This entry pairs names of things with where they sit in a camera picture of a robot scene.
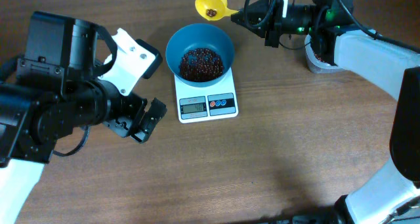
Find yellow measuring scoop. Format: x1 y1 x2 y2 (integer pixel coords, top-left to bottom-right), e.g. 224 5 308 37
195 0 238 21

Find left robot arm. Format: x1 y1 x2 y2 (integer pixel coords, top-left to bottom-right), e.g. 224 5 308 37
1 11 167 223

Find left black cable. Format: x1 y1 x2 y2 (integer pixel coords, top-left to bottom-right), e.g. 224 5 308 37
52 124 91 158

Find white digital kitchen scale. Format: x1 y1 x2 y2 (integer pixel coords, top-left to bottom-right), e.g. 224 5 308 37
175 69 239 123

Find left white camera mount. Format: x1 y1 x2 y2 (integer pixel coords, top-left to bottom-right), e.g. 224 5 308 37
98 28 162 97

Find clear plastic bean container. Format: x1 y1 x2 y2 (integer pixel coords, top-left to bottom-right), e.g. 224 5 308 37
304 35 345 74

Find red beans in bowl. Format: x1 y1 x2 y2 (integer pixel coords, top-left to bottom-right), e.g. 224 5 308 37
179 48 224 82

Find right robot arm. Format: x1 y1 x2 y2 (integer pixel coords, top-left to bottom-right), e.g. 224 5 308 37
230 0 419 223

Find teal plastic bowl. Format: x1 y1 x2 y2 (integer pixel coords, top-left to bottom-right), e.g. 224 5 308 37
165 24 235 87

